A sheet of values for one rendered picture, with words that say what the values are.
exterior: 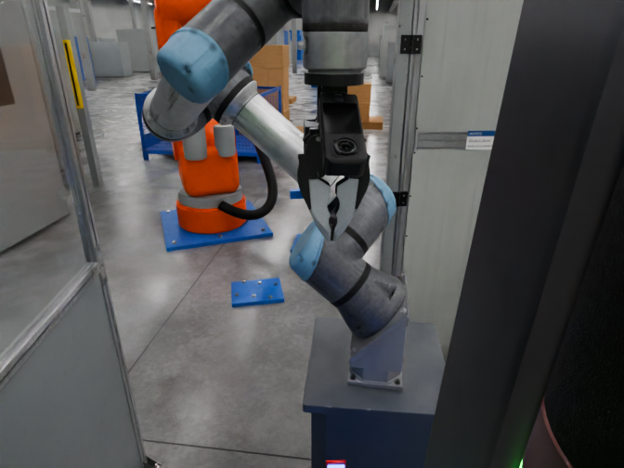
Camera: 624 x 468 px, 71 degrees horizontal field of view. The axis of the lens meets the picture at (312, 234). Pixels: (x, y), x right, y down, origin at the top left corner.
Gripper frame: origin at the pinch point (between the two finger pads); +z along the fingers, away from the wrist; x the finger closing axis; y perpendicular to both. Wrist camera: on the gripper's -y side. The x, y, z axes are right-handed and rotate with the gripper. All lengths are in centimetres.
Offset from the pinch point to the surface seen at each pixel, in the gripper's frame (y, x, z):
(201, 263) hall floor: 269, 79, 143
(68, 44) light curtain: 478, 243, -19
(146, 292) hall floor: 226, 111, 143
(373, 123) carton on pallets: 844, -167, 131
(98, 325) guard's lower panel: 71, 69, 63
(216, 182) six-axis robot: 327, 71, 93
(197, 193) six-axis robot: 323, 88, 101
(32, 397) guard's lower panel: 33, 70, 57
